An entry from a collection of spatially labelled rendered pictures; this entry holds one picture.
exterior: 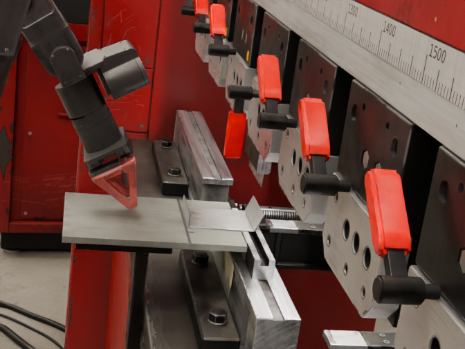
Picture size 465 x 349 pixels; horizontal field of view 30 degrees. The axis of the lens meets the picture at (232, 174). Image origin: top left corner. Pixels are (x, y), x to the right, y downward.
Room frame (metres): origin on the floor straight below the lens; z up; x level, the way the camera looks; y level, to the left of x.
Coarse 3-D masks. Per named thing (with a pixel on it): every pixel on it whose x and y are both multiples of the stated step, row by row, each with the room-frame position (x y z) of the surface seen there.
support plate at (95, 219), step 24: (72, 216) 1.19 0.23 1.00; (96, 216) 1.20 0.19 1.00; (120, 216) 1.21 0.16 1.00; (144, 216) 1.22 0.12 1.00; (168, 216) 1.24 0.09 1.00; (72, 240) 1.11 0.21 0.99; (96, 240) 1.12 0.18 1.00; (120, 240) 1.12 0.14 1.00; (144, 240) 1.13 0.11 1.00; (168, 240) 1.14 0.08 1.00; (192, 240) 1.15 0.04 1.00; (216, 240) 1.17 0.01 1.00; (240, 240) 1.18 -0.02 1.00
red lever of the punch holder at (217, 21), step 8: (216, 8) 1.34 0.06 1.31; (224, 8) 1.35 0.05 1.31; (216, 16) 1.33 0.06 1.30; (224, 16) 1.33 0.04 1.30; (216, 24) 1.31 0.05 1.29; (224, 24) 1.32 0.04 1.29; (216, 32) 1.30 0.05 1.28; (224, 32) 1.31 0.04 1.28; (216, 40) 1.30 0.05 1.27; (208, 48) 1.29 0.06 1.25; (216, 48) 1.28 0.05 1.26; (224, 48) 1.28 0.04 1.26; (232, 48) 1.29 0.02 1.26; (224, 56) 1.29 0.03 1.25
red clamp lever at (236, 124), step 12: (228, 96) 1.08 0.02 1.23; (240, 96) 1.08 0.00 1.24; (252, 96) 1.08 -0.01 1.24; (240, 108) 1.08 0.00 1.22; (228, 120) 1.08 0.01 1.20; (240, 120) 1.08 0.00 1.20; (228, 132) 1.08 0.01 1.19; (240, 132) 1.08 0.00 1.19; (228, 144) 1.08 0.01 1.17; (240, 144) 1.08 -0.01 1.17; (228, 156) 1.08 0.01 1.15; (240, 156) 1.08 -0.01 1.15
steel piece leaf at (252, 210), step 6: (252, 198) 1.30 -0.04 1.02; (252, 204) 1.29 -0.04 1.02; (258, 204) 1.27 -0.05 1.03; (246, 210) 1.29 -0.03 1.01; (252, 210) 1.27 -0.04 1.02; (258, 210) 1.25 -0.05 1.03; (252, 216) 1.26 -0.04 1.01; (258, 216) 1.23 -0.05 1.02; (252, 222) 1.24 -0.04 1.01; (258, 222) 1.22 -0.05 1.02
